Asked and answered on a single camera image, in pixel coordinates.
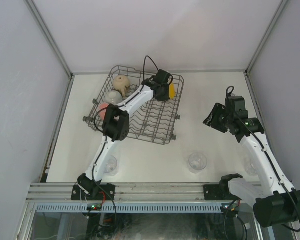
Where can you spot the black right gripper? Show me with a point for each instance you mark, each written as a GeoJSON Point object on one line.
{"type": "Point", "coordinates": [215, 117]}

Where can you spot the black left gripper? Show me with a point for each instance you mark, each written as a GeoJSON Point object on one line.
{"type": "Point", "coordinates": [163, 93]}

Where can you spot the yellow mug black handle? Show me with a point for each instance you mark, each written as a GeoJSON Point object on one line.
{"type": "Point", "coordinates": [172, 92]}

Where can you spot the grey wire dish rack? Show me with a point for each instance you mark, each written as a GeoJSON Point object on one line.
{"type": "Point", "coordinates": [154, 121]}

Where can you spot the beige ceramic mug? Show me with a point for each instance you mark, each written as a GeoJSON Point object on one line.
{"type": "Point", "coordinates": [122, 84]}

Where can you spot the clear glass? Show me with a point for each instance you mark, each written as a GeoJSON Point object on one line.
{"type": "Point", "coordinates": [112, 166]}
{"type": "Point", "coordinates": [197, 162]}
{"type": "Point", "coordinates": [249, 167]}

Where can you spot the white speckled ceramic mug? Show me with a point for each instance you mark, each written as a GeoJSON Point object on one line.
{"type": "Point", "coordinates": [113, 97]}

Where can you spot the pink ceramic cup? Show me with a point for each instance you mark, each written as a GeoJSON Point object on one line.
{"type": "Point", "coordinates": [102, 110]}

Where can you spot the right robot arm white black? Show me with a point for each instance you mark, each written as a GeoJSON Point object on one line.
{"type": "Point", "coordinates": [278, 201]}

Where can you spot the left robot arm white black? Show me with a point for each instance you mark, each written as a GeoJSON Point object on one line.
{"type": "Point", "coordinates": [116, 127]}

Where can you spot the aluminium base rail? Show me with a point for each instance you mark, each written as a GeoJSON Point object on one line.
{"type": "Point", "coordinates": [123, 193]}

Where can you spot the blue slotted cable duct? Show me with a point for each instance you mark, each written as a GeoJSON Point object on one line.
{"type": "Point", "coordinates": [130, 208]}

